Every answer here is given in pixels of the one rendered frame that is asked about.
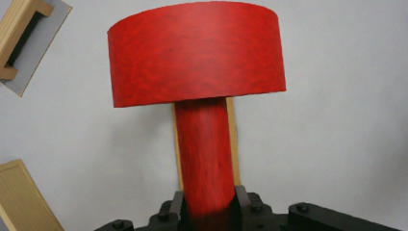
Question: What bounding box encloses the wooden cradle stand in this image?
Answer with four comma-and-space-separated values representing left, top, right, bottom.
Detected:
171, 97, 241, 191

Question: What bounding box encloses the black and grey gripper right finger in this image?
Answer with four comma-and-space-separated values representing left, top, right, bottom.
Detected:
234, 185, 402, 231

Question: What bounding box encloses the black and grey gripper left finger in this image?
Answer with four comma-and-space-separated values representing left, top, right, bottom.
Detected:
93, 191, 189, 231

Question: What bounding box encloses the tan open wooden crate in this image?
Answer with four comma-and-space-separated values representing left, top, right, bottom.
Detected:
0, 159, 63, 231

